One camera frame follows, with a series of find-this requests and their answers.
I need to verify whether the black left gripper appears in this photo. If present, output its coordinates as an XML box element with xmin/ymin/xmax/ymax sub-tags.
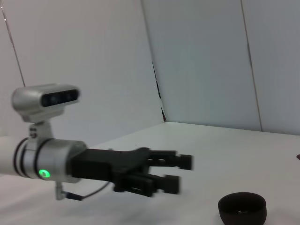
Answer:
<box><xmin>70</xmin><ymin>147</ymin><xmax>195</xmax><ymax>197</ymax></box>

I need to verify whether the left arm cable with plug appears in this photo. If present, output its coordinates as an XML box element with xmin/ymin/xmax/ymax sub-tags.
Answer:
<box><xmin>55</xmin><ymin>180</ymin><xmax>112</xmax><ymax>202</ymax></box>

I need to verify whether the dark brown teacup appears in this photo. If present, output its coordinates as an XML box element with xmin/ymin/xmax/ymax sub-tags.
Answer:
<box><xmin>217</xmin><ymin>192</ymin><xmax>268</xmax><ymax>225</ymax></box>

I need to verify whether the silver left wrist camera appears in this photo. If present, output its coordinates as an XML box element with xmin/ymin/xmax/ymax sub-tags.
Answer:
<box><xmin>11</xmin><ymin>83</ymin><xmax>82</xmax><ymax>141</ymax></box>

